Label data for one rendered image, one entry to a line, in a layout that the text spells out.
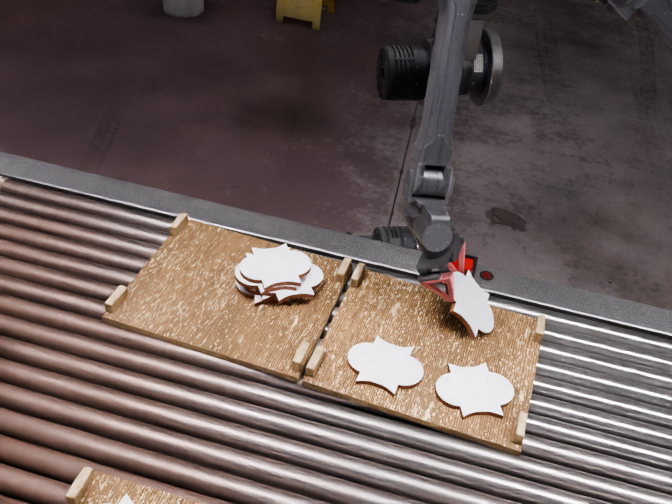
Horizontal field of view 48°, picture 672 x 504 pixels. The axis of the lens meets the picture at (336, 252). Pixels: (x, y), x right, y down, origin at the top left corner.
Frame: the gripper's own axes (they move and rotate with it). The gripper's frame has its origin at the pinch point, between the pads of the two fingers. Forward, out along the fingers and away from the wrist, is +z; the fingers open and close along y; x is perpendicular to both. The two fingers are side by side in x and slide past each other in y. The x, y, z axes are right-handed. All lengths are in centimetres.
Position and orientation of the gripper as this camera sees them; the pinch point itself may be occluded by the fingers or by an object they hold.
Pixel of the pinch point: (454, 285)
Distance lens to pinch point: 153.9
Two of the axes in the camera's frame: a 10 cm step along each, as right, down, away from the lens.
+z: 4.4, 7.7, 4.6
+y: 3.6, -6.2, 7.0
